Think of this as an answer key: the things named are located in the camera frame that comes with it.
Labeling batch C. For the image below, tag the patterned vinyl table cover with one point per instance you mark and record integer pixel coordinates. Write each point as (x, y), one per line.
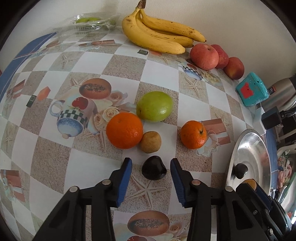
(73, 108)

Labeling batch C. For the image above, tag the large steel basin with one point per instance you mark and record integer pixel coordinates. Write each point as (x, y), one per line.
(251, 150)

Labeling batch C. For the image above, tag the blue plaid tablecloth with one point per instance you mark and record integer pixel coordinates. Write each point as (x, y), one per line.
(19, 59)

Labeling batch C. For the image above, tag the black power adapter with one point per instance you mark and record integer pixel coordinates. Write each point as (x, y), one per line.
(271, 118)

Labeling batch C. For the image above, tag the clear bag of green fruits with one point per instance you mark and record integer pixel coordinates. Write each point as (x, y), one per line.
(97, 21)

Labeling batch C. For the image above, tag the yellow banana bunch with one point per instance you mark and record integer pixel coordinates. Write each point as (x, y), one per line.
(158, 34)

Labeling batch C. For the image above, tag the far red apple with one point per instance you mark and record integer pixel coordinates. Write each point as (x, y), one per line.
(234, 69)

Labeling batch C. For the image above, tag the brown longan fruit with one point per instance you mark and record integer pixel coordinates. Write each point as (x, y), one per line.
(251, 182)

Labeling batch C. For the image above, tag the tan longan fruit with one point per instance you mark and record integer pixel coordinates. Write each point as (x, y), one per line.
(151, 142)

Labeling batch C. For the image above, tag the steel thermos kettle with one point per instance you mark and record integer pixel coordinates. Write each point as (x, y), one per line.
(281, 95)

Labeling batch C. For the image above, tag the front red apple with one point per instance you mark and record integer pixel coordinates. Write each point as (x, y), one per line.
(204, 56)

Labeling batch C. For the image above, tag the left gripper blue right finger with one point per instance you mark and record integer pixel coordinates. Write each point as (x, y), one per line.
(234, 219)

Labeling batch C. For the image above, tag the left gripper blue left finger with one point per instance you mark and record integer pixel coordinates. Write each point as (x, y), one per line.
(68, 218)

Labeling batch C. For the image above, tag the orange tangerine with stem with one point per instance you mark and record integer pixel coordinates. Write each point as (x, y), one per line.
(193, 134)

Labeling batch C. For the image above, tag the dark plum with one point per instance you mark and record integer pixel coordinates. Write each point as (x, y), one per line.
(240, 170)
(154, 168)

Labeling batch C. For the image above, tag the red apple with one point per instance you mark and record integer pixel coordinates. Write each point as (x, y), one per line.
(204, 56)
(234, 69)
(223, 57)

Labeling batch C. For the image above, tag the teal toy house box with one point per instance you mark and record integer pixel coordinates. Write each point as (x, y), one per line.
(252, 90)

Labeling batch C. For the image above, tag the green fruit on table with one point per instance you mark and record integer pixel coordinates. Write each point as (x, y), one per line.
(154, 106)

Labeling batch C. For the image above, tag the middle red apple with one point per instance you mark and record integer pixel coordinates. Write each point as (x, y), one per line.
(223, 57)

